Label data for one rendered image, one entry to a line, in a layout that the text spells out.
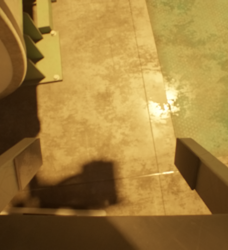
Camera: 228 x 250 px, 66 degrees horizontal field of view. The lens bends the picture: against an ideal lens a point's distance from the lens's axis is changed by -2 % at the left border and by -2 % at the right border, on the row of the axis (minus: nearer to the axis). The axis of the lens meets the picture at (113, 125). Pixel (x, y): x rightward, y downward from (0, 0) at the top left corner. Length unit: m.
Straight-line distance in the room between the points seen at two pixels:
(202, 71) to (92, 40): 0.76
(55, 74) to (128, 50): 0.51
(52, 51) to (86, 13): 0.37
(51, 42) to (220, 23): 1.16
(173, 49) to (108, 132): 0.70
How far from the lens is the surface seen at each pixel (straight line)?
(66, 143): 1.14
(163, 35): 1.37
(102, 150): 1.10
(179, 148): 0.16
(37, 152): 0.17
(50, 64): 1.30
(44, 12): 1.46
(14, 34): 0.61
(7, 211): 1.17
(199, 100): 1.24
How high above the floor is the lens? 1.09
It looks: 81 degrees down
